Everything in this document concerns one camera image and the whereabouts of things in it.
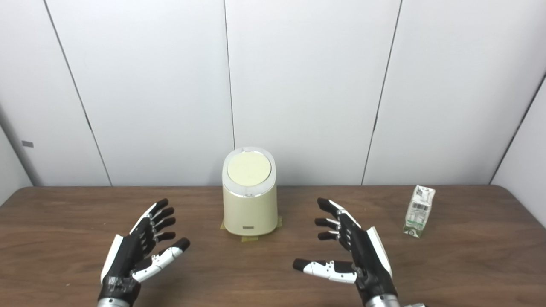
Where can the cream-colored bin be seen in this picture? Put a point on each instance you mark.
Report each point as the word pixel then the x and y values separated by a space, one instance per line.
pixel 251 209

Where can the cream round bin lid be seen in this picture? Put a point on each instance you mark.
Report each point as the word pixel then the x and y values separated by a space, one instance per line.
pixel 249 168

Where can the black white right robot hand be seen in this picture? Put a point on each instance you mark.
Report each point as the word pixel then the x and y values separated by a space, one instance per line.
pixel 367 256

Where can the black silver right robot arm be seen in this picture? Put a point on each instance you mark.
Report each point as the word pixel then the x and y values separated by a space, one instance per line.
pixel 381 302

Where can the white green milk carton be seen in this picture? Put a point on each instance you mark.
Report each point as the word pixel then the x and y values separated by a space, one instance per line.
pixel 419 211

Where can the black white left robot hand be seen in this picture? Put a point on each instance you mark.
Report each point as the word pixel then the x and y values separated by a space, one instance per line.
pixel 126 256

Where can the small grey wall label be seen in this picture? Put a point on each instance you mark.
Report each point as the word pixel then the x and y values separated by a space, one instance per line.
pixel 27 144

